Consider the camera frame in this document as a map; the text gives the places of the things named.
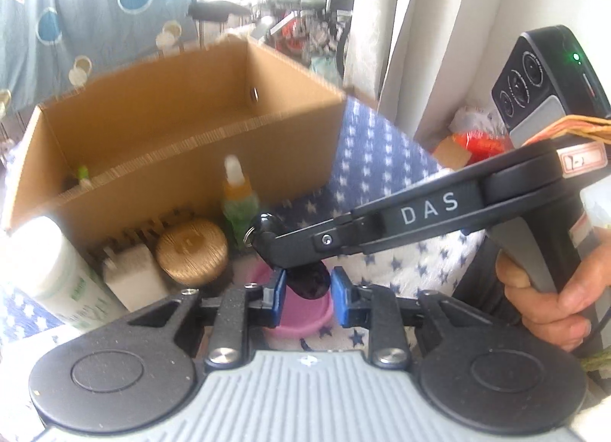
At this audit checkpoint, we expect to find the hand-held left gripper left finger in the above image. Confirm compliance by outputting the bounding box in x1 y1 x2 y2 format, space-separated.
126 268 288 372

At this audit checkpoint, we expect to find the white green-label bottle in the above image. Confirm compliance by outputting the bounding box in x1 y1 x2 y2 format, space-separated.
0 215 127 333

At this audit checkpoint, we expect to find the gold-lidded dark jar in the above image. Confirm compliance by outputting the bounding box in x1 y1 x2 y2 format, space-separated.
155 218 230 286

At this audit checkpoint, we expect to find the green dropper bottle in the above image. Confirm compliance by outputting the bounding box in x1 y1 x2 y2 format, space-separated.
222 154 261 252

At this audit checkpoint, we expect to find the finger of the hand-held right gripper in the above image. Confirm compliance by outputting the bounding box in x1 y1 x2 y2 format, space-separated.
251 213 383 276

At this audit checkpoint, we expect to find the black leg rest pad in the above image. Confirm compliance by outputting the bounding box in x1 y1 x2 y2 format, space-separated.
188 0 251 24

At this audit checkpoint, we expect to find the pink round lid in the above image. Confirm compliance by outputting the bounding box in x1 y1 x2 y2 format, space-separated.
248 261 335 340

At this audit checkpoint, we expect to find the white plug charger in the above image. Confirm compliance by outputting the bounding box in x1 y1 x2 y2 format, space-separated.
102 244 168 314

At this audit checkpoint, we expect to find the white curtain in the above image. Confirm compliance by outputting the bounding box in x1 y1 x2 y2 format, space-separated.
344 0 478 113

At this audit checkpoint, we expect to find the white plastic bag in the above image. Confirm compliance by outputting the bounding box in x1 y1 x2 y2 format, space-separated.
449 105 507 137

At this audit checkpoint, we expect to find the yellow striped cloth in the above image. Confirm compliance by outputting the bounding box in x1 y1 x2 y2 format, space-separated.
520 115 611 143

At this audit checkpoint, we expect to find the blue white star blanket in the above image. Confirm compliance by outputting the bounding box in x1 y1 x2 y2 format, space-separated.
0 96 497 366

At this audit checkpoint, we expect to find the black key fob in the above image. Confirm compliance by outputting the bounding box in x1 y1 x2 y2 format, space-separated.
243 213 331 300

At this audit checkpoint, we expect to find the person's right hand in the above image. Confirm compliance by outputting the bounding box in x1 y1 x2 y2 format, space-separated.
495 248 611 353

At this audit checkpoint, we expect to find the orange packet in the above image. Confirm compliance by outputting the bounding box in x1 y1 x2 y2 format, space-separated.
453 132 509 157

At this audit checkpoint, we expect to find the brown cardboard box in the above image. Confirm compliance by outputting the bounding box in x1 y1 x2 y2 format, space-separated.
0 34 347 256

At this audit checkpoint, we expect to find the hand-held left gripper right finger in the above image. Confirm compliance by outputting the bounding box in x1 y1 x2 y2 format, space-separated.
331 267 488 370

